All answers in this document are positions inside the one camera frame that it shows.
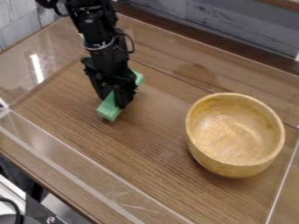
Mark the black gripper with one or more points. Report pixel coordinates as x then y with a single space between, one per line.
110 73

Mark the green rectangular block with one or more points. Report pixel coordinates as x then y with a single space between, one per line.
109 110

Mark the brown wooden bowl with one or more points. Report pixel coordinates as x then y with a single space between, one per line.
236 134

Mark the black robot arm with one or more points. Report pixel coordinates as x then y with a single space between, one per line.
95 20

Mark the clear acrylic tray wall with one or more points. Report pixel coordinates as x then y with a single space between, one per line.
90 187

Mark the black metal bracket with screw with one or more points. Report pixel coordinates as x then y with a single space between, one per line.
38 214

